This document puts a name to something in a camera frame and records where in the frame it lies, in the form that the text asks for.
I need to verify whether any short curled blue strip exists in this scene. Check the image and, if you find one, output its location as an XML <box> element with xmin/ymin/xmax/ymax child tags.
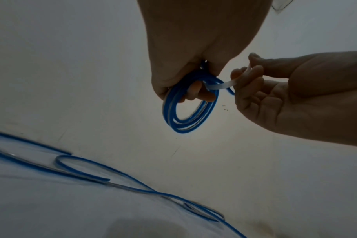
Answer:
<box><xmin>182</xmin><ymin>202</ymin><xmax>226</xmax><ymax>223</ymax></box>

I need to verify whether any white backing tape strip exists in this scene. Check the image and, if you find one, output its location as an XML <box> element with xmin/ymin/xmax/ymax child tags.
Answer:
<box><xmin>204</xmin><ymin>66</ymin><xmax>253</xmax><ymax>92</ymax></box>

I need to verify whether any straight blue flexible strip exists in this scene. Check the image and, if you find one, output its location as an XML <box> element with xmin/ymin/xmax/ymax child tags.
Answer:
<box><xmin>0</xmin><ymin>129</ymin><xmax>73</xmax><ymax>156</ymax></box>

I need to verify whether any person's right hand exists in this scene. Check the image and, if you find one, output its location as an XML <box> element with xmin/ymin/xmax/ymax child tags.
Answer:
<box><xmin>230</xmin><ymin>51</ymin><xmax>357</xmax><ymax>149</ymax></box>

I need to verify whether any person's left hand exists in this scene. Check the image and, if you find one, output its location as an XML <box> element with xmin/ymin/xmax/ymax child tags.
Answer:
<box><xmin>136</xmin><ymin>0</ymin><xmax>273</xmax><ymax>104</ymax></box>

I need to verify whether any curved blue flexible strip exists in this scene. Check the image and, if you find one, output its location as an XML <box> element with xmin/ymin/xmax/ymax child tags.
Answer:
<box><xmin>0</xmin><ymin>146</ymin><xmax>111</xmax><ymax>182</ymax></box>

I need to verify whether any long looping blue flexible strip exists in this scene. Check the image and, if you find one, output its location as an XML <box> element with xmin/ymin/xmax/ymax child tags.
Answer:
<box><xmin>55</xmin><ymin>155</ymin><xmax>250</xmax><ymax>238</ymax></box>

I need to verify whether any clear plastic piece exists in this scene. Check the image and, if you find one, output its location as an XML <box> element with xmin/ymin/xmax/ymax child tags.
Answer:
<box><xmin>271</xmin><ymin>0</ymin><xmax>295</xmax><ymax>11</ymax></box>

